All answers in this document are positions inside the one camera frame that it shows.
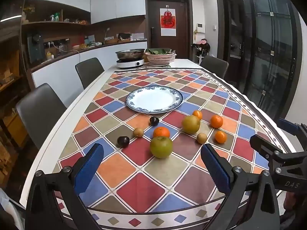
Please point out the steel cooking pot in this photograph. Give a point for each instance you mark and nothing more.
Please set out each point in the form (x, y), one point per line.
(129, 54)

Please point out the dark purple plum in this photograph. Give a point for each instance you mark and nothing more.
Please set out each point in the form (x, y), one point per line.
(123, 141)
(154, 121)

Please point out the stroller with pink cloth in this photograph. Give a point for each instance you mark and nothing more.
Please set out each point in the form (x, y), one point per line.
(202, 46)

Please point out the green leafy vegetables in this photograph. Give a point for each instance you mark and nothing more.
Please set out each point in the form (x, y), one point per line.
(159, 51)

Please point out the yellow bottle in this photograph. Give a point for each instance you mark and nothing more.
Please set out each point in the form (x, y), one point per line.
(50, 55)

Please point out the white kitchen counter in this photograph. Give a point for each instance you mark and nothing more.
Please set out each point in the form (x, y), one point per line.
(62, 74)

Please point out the black coffee machine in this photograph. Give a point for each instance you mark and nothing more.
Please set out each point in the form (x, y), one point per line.
(36, 48)

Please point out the white induction cooker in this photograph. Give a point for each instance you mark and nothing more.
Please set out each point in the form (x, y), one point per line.
(129, 64)

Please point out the grey dining chair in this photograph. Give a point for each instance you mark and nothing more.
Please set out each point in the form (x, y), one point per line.
(90, 71)
(40, 110)
(214, 64)

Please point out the pink plastic basket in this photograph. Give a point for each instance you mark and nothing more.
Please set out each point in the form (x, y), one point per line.
(159, 59)

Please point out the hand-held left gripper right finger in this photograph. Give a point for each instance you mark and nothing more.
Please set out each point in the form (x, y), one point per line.
(215, 167)

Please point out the brown kiwi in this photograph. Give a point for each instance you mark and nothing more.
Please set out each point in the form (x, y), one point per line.
(138, 132)
(202, 138)

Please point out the wooden wall shelf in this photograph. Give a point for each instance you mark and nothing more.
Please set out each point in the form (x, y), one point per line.
(55, 23)

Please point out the black framed glass doors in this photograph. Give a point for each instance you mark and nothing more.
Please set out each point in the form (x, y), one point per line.
(266, 52)

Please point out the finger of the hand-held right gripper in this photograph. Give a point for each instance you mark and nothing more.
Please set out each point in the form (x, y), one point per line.
(291, 127)
(263, 147)

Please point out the green apple front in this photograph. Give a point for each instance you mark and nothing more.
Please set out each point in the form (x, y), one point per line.
(161, 147)

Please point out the dark brown door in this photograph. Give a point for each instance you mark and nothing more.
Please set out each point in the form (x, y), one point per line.
(183, 28)

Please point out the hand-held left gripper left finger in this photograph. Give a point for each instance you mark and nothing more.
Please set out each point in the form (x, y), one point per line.
(90, 165)

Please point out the colourful diamond pattern tablecloth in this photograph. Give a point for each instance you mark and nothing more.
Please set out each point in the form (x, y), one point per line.
(134, 186)

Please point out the blue rimmed white plate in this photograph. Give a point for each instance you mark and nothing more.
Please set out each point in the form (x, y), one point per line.
(153, 99)

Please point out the yellow-green pear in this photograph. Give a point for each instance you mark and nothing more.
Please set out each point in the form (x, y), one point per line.
(191, 124)

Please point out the dark box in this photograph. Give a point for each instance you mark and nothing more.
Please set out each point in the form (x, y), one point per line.
(124, 36)

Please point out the red and white door poster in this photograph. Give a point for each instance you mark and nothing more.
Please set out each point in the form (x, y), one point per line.
(168, 21)

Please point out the white wall cabinets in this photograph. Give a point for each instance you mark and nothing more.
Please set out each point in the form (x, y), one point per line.
(115, 2)

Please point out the small mandarin orange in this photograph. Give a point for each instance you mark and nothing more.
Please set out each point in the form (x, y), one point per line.
(197, 114)

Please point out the white wall intercom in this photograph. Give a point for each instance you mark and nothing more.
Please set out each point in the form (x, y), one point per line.
(200, 28)

